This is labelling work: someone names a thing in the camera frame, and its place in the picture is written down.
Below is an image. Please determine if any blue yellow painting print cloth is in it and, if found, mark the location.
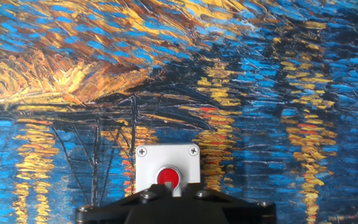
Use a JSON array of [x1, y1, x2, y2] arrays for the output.
[[0, 0, 358, 224]]

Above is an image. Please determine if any grey square button box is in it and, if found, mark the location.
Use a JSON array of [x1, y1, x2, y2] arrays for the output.
[[135, 143, 201, 197]]

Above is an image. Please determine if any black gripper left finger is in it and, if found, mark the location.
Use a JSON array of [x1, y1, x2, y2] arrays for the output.
[[75, 183, 174, 224]]

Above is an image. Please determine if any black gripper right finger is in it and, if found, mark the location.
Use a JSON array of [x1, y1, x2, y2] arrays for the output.
[[173, 183, 277, 224]]

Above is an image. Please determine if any red round push button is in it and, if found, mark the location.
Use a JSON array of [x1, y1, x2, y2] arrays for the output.
[[155, 165, 182, 190]]

